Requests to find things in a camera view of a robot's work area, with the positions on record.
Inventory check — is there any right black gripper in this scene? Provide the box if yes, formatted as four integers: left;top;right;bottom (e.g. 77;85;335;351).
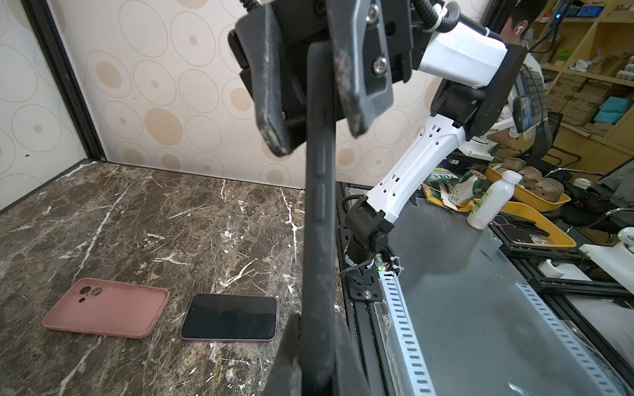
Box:
228;1;421;157

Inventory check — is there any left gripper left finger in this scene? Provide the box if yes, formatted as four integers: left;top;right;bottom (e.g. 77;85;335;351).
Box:
262;313;302;396

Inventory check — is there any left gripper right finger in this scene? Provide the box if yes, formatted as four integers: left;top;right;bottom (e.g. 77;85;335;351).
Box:
333;312;369;396

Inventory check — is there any black phone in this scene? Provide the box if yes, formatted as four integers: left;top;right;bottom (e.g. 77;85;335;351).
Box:
300;41;336;395

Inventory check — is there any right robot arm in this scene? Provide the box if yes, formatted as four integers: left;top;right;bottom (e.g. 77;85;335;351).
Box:
228;1;527;267

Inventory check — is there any yellow tray with clutter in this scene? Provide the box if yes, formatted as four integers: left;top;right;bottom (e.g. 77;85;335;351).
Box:
422;184;577;249

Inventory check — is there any white plastic bottle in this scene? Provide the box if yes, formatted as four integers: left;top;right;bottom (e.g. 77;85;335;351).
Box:
467;170;523;230

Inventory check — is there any person at desk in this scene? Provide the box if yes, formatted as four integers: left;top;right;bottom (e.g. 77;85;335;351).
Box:
487;0;563;159

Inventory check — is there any wooden shelf with boxes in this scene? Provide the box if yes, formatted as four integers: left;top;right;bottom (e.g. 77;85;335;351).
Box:
537;1;633;172

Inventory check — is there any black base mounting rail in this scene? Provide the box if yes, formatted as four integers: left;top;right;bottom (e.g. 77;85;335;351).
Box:
336;181;397;396

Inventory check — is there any perforated white cable duct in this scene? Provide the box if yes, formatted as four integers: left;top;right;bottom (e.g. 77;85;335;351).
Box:
379;272;437;395

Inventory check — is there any black frame post right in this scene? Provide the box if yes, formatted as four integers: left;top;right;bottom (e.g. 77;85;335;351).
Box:
21;0;107;162

